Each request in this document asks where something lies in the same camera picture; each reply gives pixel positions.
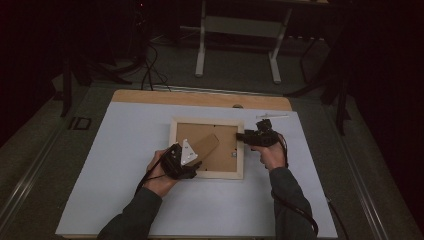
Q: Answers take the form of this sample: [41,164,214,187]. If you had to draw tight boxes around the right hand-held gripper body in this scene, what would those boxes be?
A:
[245,112,290,148]

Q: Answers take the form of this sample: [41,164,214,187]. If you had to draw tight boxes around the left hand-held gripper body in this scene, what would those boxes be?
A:
[161,138,199,180]

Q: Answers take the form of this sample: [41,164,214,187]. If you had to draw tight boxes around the wooden photo frame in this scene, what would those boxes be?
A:
[168,115,246,181]

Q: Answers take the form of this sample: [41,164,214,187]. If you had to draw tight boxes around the person's right hand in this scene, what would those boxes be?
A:
[251,141,288,172]

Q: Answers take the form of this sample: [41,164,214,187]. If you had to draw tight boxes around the person's left hand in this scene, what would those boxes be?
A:
[142,149,180,199]

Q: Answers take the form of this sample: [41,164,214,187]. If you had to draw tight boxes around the white table sheet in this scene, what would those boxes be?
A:
[54,101,339,239]

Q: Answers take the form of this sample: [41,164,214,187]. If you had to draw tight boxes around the black tripod stand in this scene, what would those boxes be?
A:
[59,54,134,118]
[284,31,354,137]

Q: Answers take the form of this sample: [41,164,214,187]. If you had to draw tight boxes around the black floor socket box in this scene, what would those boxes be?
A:
[67,116,93,131]

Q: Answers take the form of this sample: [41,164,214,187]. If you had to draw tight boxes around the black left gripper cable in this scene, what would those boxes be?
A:
[134,145,175,196]

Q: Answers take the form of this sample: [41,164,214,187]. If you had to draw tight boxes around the black floor cables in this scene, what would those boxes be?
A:
[139,42,173,92]

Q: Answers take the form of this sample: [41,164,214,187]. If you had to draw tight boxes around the white metal desk frame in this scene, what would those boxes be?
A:
[194,0,295,85]

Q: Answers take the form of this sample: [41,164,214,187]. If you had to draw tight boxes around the metal floor rail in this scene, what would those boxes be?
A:
[331,108,392,240]
[0,124,66,229]

